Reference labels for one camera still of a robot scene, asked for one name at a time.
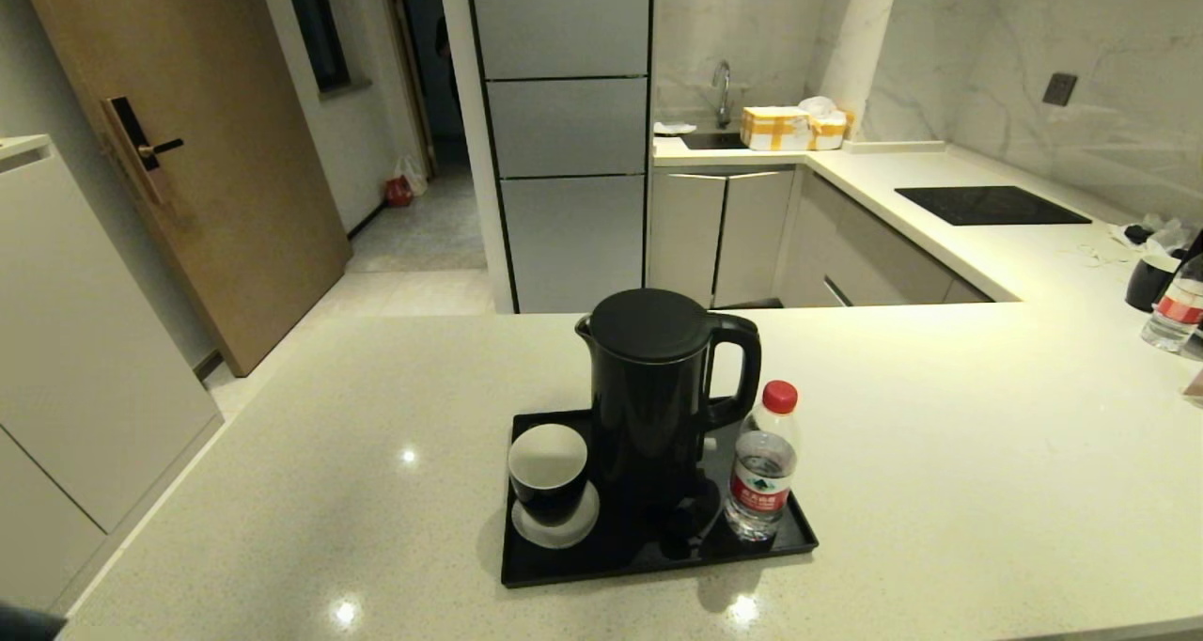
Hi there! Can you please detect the black electric kettle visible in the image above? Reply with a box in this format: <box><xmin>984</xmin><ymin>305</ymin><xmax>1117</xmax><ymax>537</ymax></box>
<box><xmin>575</xmin><ymin>289</ymin><xmax>763</xmax><ymax>520</ymax></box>

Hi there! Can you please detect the clear water bottle red cap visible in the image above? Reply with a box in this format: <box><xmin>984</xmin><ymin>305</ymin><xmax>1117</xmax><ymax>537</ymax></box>
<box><xmin>723</xmin><ymin>380</ymin><xmax>801</xmax><ymax>542</ymax></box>
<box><xmin>1141</xmin><ymin>254</ymin><xmax>1203</xmax><ymax>353</ymax></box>

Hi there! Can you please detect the black cup white inside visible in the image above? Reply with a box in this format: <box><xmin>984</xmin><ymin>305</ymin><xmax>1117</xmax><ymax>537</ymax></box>
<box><xmin>508</xmin><ymin>423</ymin><xmax>589</xmax><ymax>529</ymax></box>

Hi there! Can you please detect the beige cabinet door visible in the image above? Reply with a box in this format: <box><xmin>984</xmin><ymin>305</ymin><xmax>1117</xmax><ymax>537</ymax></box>
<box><xmin>712</xmin><ymin>169</ymin><xmax>798</xmax><ymax>305</ymax></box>
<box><xmin>648</xmin><ymin>171</ymin><xmax>726</xmax><ymax>309</ymax></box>

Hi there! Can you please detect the tall grey refrigerator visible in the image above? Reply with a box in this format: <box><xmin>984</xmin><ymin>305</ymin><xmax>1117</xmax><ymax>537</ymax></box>
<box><xmin>467</xmin><ymin>0</ymin><xmax>653</xmax><ymax>315</ymax></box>

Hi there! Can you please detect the white saucer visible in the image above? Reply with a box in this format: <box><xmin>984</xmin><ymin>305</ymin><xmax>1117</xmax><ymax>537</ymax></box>
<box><xmin>510</xmin><ymin>479</ymin><xmax>601</xmax><ymax>550</ymax></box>

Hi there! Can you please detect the chrome sink faucet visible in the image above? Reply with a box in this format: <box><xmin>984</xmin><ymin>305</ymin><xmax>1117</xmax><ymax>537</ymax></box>
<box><xmin>711</xmin><ymin>59</ymin><xmax>734</xmax><ymax>128</ymax></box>

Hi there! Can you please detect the black rectangular serving tray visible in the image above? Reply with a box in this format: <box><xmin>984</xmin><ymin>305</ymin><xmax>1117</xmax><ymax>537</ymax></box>
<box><xmin>500</xmin><ymin>406</ymin><xmax>820</xmax><ymax>589</ymax></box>

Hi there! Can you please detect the small yellow white box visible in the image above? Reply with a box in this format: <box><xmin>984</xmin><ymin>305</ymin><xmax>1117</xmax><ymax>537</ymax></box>
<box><xmin>808</xmin><ymin>110</ymin><xmax>854</xmax><ymax>150</ymax></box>

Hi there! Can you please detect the beige drawer unit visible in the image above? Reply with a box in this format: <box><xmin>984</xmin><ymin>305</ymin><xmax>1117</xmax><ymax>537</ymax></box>
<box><xmin>780</xmin><ymin>171</ymin><xmax>995</xmax><ymax>308</ymax></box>

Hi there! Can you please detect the brown wooden door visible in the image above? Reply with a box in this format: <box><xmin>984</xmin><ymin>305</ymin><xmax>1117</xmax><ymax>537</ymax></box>
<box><xmin>14</xmin><ymin>0</ymin><xmax>352</xmax><ymax>378</ymax></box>

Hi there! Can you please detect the black induction cooktop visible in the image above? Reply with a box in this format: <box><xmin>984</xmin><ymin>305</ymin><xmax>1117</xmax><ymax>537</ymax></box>
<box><xmin>894</xmin><ymin>185</ymin><xmax>1093</xmax><ymax>227</ymax></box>

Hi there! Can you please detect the white low cabinet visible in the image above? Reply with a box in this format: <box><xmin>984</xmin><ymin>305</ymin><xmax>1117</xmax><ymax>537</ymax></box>
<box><xmin>0</xmin><ymin>133</ymin><xmax>225</xmax><ymax>623</ymax></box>

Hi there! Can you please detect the black mug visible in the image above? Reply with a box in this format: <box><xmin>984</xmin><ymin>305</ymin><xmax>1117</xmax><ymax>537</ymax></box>
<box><xmin>1125</xmin><ymin>254</ymin><xmax>1182</xmax><ymax>313</ymax></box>

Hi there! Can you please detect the clear plastic wrap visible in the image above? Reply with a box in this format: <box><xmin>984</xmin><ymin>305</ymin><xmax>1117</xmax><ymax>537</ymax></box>
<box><xmin>1114</xmin><ymin>213</ymin><xmax>1199</xmax><ymax>255</ymax></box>

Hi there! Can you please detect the black door lock handle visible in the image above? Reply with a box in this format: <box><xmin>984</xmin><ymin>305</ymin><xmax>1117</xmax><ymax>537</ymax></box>
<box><xmin>101</xmin><ymin>96</ymin><xmax>185</xmax><ymax>205</ymax></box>

